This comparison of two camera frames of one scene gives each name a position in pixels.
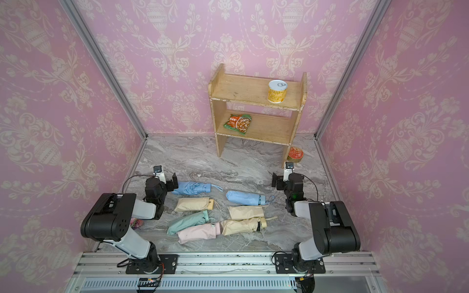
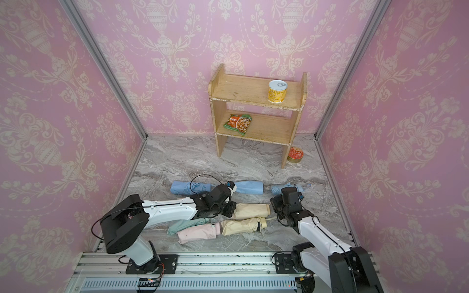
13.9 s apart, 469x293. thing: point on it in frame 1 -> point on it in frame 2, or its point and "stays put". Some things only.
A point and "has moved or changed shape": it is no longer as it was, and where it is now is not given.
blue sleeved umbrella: x=187 y=188 stays put
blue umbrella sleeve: x=248 y=199 -> x=256 y=187
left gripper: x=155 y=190 -> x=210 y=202
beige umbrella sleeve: x=242 y=212 has moved or changed shape
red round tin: x=295 y=155 stays put
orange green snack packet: x=238 y=122 stays put
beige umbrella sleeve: x=243 y=226 stays put
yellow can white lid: x=276 y=91 stays put
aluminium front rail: x=352 y=271 stays put
